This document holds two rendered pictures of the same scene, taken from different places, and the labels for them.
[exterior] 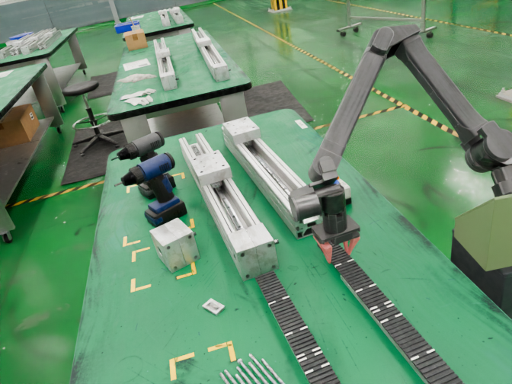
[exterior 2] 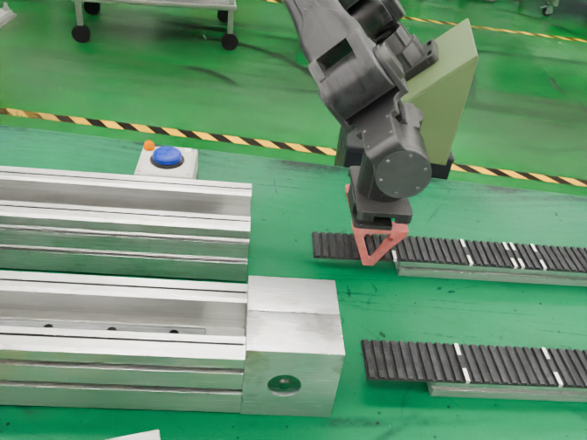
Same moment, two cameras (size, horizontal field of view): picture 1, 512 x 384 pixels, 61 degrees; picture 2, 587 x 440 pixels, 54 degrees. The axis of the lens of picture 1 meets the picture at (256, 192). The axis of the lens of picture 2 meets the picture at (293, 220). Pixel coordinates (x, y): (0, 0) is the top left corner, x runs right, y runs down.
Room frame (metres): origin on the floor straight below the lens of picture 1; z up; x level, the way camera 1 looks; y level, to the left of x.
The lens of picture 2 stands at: (0.88, 0.44, 1.28)
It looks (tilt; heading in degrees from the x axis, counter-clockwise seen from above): 36 degrees down; 277
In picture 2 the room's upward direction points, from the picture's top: 8 degrees clockwise
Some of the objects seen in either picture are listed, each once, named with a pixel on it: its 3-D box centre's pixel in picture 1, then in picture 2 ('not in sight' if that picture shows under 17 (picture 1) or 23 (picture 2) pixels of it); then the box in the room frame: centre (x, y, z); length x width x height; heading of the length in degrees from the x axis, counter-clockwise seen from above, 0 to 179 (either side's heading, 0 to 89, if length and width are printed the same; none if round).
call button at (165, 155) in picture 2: not in sight; (167, 158); (1.14, -0.24, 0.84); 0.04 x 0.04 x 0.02
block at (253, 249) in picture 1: (257, 250); (288, 336); (0.91, 0.03, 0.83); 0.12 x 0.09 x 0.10; 103
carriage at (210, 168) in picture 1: (210, 171); not in sight; (1.34, 0.14, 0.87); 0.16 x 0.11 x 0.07; 13
